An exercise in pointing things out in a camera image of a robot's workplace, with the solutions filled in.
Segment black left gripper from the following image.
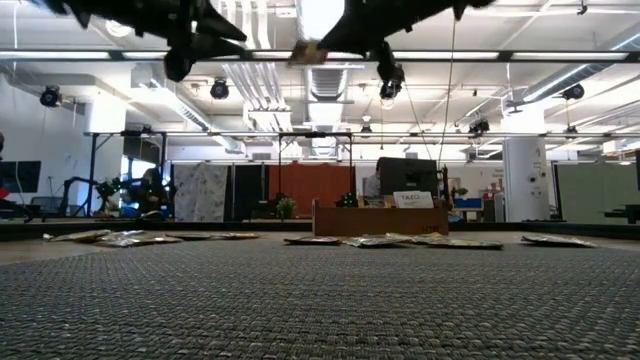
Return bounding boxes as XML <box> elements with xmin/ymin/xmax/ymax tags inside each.
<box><xmin>74</xmin><ymin>0</ymin><xmax>249</xmax><ymax>84</ymax></box>

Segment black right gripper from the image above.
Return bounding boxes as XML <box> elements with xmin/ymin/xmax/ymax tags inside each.
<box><xmin>318</xmin><ymin>0</ymin><xmax>467</xmax><ymax>69</ymax></box>

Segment black ceiling spotlight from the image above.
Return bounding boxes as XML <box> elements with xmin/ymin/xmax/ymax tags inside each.
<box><xmin>38</xmin><ymin>84</ymin><xmax>64</xmax><ymax>109</ymax></box>
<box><xmin>378</xmin><ymin>63</ymin><xmax>407</xmax><ymax>101</ymax></box>
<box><xmin>467</xmin><ymin>117</ymin><xmax>492</xmax><ymax>137</ymax></box>
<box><xmin>560</xmin><ymin>82</ymin><xmax>586</xmax><ymax>102</ymax></box>
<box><xmin>208</xmin><ymin>77</ymin><xmax>231</xmax><ymax>101</ymax></box>

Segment person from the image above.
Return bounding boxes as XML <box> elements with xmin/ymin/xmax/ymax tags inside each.
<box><xmin>363</xmin><ymin>172</ymin><xmax>384</xmax><ymax>200</ymax></box>
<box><xmin>137</xmin><ymin>167</ymin><xmax>170</xmax><ymax>219</ymax></box>

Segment white patterned curtain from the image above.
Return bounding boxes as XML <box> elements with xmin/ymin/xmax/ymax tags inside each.
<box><xmin>172</xmin><ymin>162</ymin><xmax>230</xmax><ymax>223</ymax></box>

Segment orange partition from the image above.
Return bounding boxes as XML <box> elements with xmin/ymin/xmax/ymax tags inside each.
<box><xmin>268</xmin><ymin>162</ymin><xmax>357</xmax><ymax>216</ymax></box>

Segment dark partition panel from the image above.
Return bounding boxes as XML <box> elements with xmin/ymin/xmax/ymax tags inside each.
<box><xmin>230</xmin><ymin>163</ymin><xmax>269</xmax><ymax>221</ymax></box>

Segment wooden compartment box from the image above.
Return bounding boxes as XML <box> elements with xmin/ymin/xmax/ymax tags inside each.
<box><xmin>312</xmin><ymin>198</ymin><xmax>450</xmax><ymax>237</ymax></box>

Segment small potted plant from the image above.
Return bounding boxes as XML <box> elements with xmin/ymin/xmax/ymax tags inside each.
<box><xmin>274</xmin><ymin>196</ymin><xmax>297</xmax><ymax>220</ymax></box>

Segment grey cabinet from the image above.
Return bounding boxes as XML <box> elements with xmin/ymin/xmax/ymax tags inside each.
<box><xmin>479</xmin><ymin>192</ymin><xmax>504</xmax><ymax>223</ymax></box>

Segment white round pillar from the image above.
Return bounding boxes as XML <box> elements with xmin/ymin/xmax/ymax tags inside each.
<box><xmin>502</xmin><ymin>137</ymin><xmax>551</xmax><ymax>223</ymax></box>

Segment green partition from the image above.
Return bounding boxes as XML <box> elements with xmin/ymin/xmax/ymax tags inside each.
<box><xmin>555</xmin><ymin>162</ymin><xmax>640</xmax><ymax>224</ymax></box>

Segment grey woven placemat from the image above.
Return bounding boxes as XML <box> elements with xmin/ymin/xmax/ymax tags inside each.
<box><xmin>0</xmin><ymin>244</ymin><xmax>640</xmax><ymax>360</ymax></box>

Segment black desk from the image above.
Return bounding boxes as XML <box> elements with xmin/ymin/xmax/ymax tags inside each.
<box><xmin>602</xmin><ymin>203</ymin><xmax>640</xmax><ymax>225</ymax></box>

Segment thin hanging cable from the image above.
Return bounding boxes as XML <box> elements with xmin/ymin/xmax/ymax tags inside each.
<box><xmin>437</xmin><ymin>18</ymin><xmax>459</xmax><ymax>169</ymax></box>

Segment black background rig frame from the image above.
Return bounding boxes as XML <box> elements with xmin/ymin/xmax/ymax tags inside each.
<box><xmin>87</xmin><ymin>130</ymin><xmax>169</xmax><ymax>219</ymax></box>
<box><xmin>277</xmin><ymin>131</ymin><xmax>354</xmax><ymax>201</ymax></box>

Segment black wall monitor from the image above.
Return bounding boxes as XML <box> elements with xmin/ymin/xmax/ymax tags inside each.
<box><xmin>0</xmin><ymin>159</ymin><xmax>42</xmax><ymax>195</ymax></box>

